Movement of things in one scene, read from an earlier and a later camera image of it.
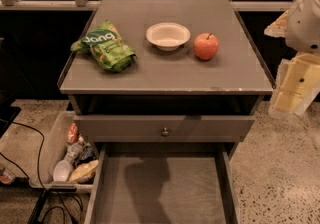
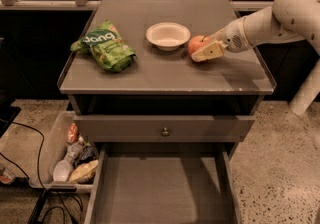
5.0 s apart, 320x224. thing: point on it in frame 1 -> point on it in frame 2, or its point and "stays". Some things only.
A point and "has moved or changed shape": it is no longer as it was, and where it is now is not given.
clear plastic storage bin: [68, 161] stays
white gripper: [304, 29] -> [232, 38]
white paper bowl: [168, 36] stays
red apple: [206, 46] has moved or changed shape
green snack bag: [106, 45] stays
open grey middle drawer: [163, 183] stays
